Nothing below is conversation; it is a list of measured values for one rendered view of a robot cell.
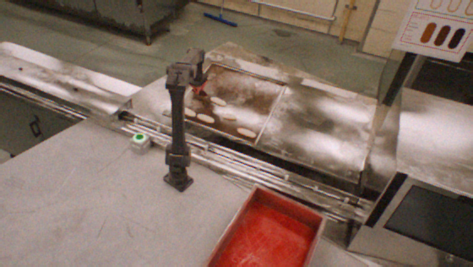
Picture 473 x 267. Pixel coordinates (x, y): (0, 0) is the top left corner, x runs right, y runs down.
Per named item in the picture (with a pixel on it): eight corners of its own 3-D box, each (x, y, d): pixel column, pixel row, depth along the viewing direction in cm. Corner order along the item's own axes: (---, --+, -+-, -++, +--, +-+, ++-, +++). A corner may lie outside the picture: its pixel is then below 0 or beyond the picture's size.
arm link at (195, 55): (165, 79, 123) (193, 81, 123) (165, 63, 120) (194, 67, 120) (187, 57, 162) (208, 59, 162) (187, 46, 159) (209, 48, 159)
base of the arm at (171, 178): (162, 179, 147) (182, 193, 142) (160, 167, 141) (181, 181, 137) (175, 168, 152) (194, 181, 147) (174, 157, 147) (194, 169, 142)
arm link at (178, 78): (160, 75, 113) (188, 79, 113) (169, 60, 124) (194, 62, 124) (165, 169, 139) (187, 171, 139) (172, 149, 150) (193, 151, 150)
